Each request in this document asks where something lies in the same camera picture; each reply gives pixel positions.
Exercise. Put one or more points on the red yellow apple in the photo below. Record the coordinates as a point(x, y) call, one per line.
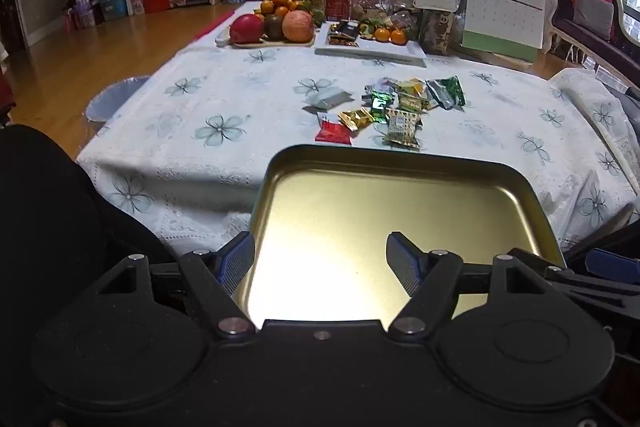
point(298, 27)

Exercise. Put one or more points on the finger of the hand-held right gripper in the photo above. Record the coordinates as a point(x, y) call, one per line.
point(607, 259)
point(590, 289)

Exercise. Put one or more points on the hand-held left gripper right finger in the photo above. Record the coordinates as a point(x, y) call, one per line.
point(405, 264)

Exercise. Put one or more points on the brown label jar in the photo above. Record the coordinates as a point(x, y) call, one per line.
point(440, 32)

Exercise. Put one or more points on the gold metal tin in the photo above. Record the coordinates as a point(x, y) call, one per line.
point(350, 217)

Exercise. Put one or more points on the dark red apple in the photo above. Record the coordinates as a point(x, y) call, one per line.
point(246, 28)

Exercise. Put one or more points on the white green patterned snack packet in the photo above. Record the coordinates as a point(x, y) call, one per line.
point(402, 129)

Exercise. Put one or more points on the desk calendar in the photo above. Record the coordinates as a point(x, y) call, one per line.
point(505, 14)

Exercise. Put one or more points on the black snack packet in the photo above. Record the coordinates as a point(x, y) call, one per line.
point(344, 31)

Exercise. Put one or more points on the white rectangular plate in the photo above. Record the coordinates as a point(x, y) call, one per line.
point(380, 49)

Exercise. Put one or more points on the white pink snack packet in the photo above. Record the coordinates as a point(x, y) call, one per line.
point(381, 84)

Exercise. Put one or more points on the red snack packet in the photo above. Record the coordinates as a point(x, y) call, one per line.
point(334, 135)

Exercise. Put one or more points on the gold wrapped chocolates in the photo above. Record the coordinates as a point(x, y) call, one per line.
point(342, 42)

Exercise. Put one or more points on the wooden fruit tray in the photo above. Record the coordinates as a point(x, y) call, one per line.
point(250, 44)

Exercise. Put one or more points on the shiny green snack packet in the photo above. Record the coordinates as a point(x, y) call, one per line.
point(380, 104)

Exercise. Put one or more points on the yellow snack packet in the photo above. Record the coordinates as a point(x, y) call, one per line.
point(412, 87)

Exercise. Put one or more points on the single tangerine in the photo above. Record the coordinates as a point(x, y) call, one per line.
point(382, 35)
point(398, 37)

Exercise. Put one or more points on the pile of tangerines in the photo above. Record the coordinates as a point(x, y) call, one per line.
point(280, 3)

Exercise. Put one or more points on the white floral chair cover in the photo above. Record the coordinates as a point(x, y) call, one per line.
point(597, 117)

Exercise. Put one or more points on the dark sofa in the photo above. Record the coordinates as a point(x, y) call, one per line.
point(595, 22)

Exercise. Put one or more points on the dark round fruit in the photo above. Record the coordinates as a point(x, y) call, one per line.
point(273, 27)

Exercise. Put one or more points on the silver grey snack packet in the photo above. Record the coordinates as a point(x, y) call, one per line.
point(327, 99)

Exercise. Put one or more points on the person's dark clothing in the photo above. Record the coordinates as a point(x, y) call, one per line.
point(50, 207)

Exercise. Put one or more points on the gold snack packet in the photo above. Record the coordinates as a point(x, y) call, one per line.
point(356, 118)

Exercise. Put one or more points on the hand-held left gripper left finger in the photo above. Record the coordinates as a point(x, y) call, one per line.
point(236, 263)

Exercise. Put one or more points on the white floral tablecloth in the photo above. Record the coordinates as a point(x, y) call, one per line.
point(240, 77)

